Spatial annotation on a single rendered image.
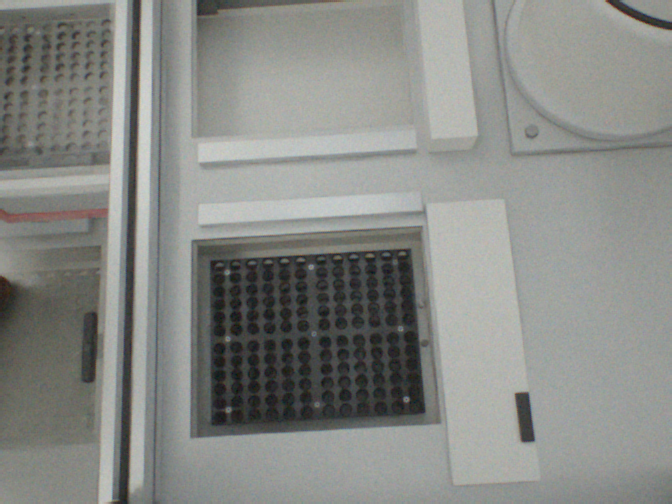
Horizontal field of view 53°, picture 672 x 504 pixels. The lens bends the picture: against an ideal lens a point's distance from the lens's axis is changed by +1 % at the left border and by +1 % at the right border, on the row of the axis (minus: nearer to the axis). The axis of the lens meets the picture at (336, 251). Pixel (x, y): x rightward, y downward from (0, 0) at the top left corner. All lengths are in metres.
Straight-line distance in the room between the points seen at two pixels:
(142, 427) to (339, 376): 0.20
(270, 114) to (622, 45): 0.44
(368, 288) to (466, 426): 0.18
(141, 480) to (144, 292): 0.17
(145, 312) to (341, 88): 0.40
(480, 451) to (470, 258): 0.19
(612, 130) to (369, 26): 0.36
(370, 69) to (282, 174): 0.24
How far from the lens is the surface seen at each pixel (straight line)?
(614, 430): 0.70
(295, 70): 0.90
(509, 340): 0.67
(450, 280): 0.67
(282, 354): 0.72
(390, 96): 0.88
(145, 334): 0.65
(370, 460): 0.66
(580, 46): 0.66
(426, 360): 0.78
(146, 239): 0.67
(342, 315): 0.75
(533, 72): 0.74
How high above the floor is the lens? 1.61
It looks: 75 degrees down
